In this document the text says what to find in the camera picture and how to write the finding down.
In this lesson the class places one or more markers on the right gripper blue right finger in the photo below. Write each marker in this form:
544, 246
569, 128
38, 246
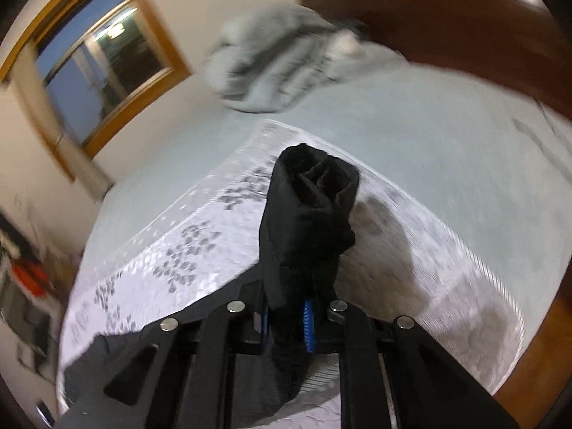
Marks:
309, 332

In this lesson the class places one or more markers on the black pants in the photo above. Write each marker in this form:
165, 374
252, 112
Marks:
163, 379

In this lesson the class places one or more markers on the grey floral quilted bedspread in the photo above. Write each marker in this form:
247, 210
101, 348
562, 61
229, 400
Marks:
419, 333

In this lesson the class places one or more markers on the orange bag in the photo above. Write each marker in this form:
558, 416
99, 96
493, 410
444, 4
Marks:
31, 276

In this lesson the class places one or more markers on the light blue bed mattress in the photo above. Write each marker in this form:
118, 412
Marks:
493, 165

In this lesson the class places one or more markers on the black folding chair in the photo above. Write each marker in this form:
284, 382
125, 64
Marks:
32, 326

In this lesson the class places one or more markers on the folded grey duvet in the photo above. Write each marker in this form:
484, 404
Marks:
268, 59

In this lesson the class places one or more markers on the white cloth on duvet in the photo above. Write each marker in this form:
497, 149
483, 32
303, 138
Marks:
345, 44

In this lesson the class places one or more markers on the wooden framed window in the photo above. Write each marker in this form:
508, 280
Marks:
102, 62

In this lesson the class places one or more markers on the beige curtain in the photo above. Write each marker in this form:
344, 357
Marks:
27, 81

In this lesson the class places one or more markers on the dark wooden headboard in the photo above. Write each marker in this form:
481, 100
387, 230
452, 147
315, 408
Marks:
524, 45

